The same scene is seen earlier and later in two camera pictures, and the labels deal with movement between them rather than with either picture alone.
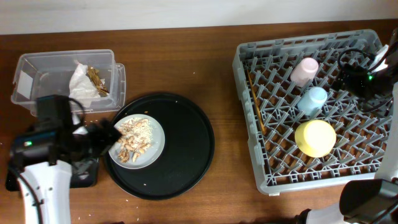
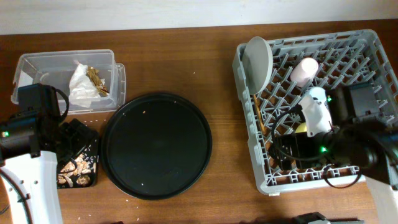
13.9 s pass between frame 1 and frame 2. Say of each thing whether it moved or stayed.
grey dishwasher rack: stayed
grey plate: moved
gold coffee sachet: stayed
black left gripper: moved
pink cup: stayed
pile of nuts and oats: moved
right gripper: moved
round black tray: stayed
